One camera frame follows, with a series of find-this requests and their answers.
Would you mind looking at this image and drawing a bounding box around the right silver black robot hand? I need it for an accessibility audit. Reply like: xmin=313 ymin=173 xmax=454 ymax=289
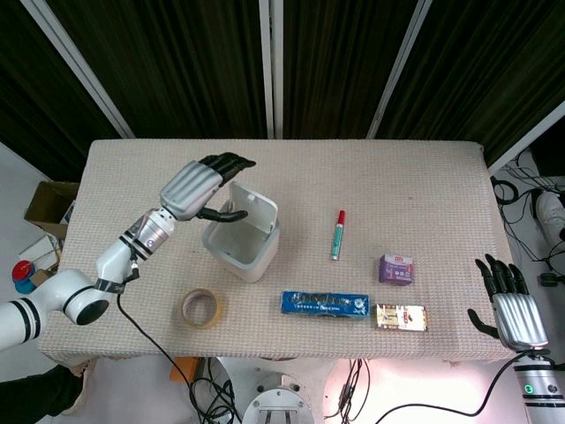
xmin=467 ymin=254 xmax=550 ymax=352

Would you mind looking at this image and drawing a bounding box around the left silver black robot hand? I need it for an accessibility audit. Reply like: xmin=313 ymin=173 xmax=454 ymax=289
xmin=159 ymin=152 xmax=258 ymax=223

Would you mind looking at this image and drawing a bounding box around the white small trash bin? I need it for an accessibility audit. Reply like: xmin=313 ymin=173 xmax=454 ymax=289
xmin=201 ymin=180 xmax=283 ymax=284

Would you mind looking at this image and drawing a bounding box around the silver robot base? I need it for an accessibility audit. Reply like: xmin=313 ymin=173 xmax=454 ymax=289
xmin=207 ymin=356 xmax=328 ymax=424

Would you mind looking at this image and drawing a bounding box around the white sneaker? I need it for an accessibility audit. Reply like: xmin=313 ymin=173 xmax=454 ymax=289
xmin=535 ymin=190 xmax=565 ymax=242

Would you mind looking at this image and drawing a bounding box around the beige woven tablecloth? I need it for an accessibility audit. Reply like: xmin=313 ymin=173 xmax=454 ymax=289
xmin=38 ymin=139 xmax=524 ymax=366

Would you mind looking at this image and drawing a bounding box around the gold red box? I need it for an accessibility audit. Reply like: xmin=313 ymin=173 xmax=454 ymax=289
xmin=373 ymin=303 xmax=429 ymax=332

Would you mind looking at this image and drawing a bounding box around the roll of beige tape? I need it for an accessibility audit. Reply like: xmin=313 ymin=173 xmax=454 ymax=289
xmin=181 ymin=288 xmax=224 ymax=330

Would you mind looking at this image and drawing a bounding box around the small purple box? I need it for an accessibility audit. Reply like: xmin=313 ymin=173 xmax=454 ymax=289
xmin=378 ymin=254 xmax=417 ymax=285

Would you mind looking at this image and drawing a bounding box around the open cardboard box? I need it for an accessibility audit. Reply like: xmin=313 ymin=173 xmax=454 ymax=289
xmin=23 ymin=180 xmax=80 ymax=239

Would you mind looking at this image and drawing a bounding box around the red capped green marker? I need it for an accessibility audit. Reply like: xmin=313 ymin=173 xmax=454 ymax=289
xmin=329 ymin=209 xmax=347 ymax=261

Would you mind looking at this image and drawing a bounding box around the long blue box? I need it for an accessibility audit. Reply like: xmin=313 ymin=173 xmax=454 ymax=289
xmin=280 ymin=290 xmax=371 ymax=320

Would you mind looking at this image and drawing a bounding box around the orange object under table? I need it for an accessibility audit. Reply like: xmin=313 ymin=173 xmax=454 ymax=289
xmin=169 ymin=357 xmax=200 ymax=384

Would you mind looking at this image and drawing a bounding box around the red blue round object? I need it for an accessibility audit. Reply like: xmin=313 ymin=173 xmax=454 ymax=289
xmin=11 ymin=260 xmax=40 ymax=293

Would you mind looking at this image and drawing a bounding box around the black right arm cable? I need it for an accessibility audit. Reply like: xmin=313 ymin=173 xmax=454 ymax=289
xmin=375 ymin=348 xmax=551 ymax=424

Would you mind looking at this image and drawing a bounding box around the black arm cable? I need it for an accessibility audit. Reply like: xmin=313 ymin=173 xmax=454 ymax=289
xmin=375 ymin=348 xmax=551 ymax=424
xmin=116 ymin=246 xmax=243 ymax=424

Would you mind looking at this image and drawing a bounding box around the bundle of black floor cables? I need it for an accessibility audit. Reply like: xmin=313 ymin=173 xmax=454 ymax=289
xmin=490 ymin=149 xmax=565 ymax=288

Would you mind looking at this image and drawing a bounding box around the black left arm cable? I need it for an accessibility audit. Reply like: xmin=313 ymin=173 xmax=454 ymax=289
xmin=116 ymin=246 xmax=243 ymax=424

